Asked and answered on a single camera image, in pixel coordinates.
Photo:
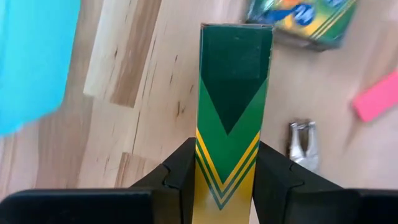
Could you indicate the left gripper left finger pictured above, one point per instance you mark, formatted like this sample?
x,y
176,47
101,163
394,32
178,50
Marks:
x,y
93,207

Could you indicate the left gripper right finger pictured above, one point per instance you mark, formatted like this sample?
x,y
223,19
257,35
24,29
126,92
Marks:
x,y
311,205

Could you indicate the pink eraser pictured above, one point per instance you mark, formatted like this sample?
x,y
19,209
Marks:
x,y
377,98

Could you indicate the yellow green crayon box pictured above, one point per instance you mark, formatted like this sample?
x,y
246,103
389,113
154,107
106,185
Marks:
x,y
233,93

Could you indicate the green plastic tray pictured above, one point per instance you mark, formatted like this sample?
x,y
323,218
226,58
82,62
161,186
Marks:
x,y
31,62

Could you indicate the plastic-wrapped crayon box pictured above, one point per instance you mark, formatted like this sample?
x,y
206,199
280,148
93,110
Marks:
x,y
304,25

